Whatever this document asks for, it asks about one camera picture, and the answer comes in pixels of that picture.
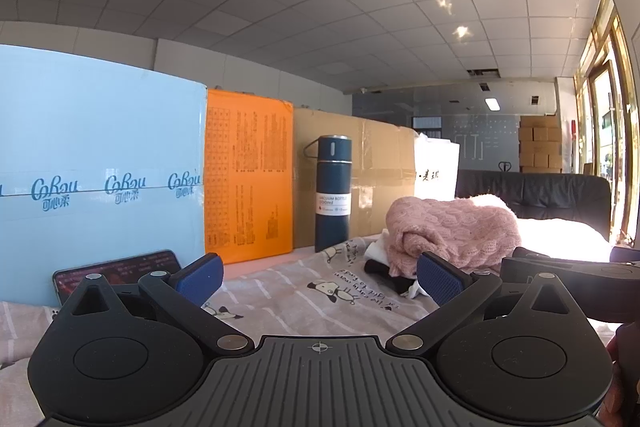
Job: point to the dark blue vacuum bottle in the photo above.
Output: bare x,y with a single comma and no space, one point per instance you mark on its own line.
331,187

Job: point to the white blanket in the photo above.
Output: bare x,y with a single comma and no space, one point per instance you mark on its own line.
560,237

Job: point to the pink knitted sweater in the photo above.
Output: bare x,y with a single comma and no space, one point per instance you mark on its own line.
450,227

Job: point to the gold framed glass door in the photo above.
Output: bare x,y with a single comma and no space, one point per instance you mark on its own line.
597,117

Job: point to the black garment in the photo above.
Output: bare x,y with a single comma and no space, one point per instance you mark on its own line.
381,268

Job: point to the black leather sofa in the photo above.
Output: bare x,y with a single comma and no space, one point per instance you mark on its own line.
550,197

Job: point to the brown cardboard box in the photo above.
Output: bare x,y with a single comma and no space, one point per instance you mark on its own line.
372,167

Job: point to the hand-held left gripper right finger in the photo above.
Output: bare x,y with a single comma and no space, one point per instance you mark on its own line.
440,279

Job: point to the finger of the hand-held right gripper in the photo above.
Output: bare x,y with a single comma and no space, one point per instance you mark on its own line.
525,268

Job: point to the stack of cardboard boxes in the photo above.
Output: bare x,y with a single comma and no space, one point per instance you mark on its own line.
540,147

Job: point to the white garment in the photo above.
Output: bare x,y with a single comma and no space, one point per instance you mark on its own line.
377,249

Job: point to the rectangular ceiling light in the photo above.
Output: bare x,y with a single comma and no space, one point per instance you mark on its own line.
492,104

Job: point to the orange carton box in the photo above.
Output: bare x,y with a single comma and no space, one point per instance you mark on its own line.
247,177

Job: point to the white paper bag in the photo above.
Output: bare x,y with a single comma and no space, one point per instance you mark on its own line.
437,167

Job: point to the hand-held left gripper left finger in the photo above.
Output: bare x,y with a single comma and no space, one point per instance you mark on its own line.
200,279

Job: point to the cartoon printed bedsheet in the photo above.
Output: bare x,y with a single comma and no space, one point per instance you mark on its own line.
300,302

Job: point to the person's right hand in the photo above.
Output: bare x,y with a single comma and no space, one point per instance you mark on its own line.
625,372

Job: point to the light blue carton box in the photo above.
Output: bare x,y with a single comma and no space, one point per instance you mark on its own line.
100,132

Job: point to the black smartphone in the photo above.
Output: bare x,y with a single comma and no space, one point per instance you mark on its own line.
125,268

